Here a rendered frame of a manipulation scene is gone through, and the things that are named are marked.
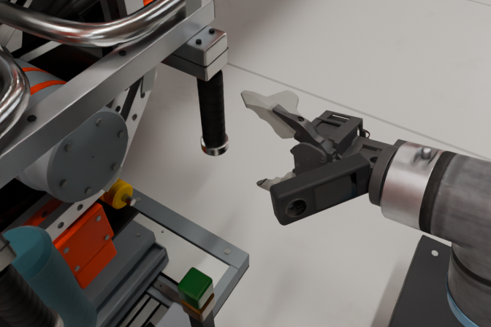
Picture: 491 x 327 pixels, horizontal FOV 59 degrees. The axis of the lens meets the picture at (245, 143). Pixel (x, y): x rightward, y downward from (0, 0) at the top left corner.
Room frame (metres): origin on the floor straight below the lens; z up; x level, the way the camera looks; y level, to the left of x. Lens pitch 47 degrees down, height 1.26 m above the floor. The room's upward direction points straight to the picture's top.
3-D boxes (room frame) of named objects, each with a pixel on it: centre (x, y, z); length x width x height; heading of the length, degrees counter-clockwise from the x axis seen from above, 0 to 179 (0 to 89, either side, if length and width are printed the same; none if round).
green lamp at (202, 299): (0.28, 0.07, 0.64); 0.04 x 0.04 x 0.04; 58
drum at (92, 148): (0.41, 0.28, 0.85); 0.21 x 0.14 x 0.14; 58
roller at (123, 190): (0.60, 0.36, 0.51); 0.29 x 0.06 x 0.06; 58
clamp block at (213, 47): (0.48, 0.07, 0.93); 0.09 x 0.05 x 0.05; 58
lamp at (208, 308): (0.28, 0.07, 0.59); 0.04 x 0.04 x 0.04; 58
